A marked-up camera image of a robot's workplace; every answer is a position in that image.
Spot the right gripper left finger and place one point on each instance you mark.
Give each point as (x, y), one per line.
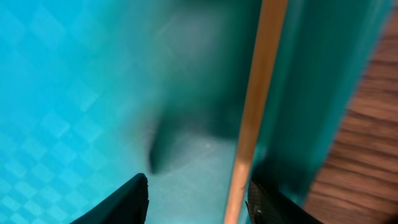
(126, 205)

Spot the wooden chopstick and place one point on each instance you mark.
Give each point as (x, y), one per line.
(268, 33)

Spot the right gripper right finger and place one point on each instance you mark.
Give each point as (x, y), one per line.
(266, 205)

